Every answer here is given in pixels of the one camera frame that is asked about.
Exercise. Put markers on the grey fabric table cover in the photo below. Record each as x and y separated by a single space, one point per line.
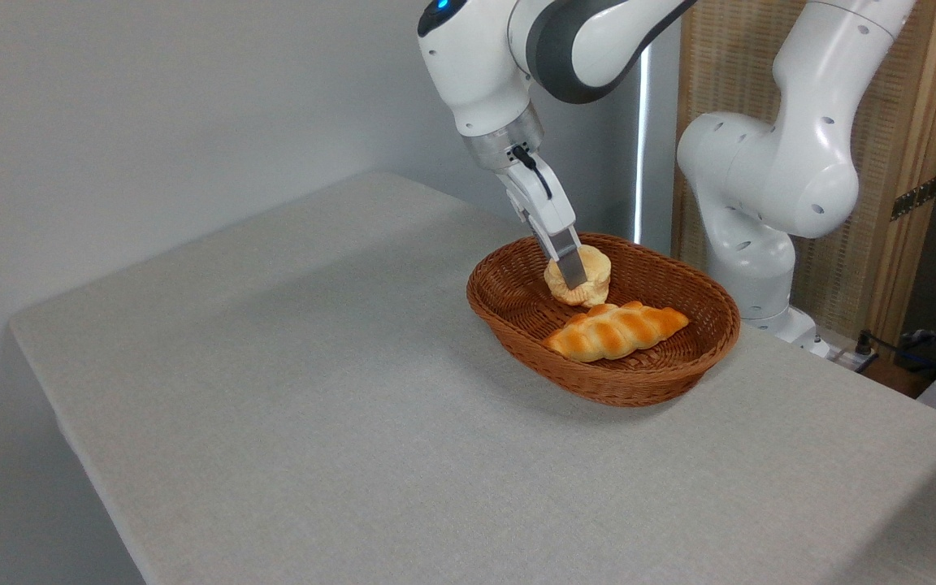
354 455

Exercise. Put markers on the metal screen hinge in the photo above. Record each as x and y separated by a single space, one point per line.
915 197

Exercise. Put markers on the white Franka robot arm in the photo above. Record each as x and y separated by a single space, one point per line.
476 65

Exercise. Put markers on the black power plug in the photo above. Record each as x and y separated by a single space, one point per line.
864 345

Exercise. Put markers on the brown wicker oval basket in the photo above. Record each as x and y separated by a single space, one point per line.
517 301

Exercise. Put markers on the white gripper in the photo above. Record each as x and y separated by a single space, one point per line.
545 203

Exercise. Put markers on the braided golden bread loaf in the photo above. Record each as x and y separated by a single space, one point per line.
614 331

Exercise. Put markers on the round pale bread bun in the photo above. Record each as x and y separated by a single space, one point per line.
598 272

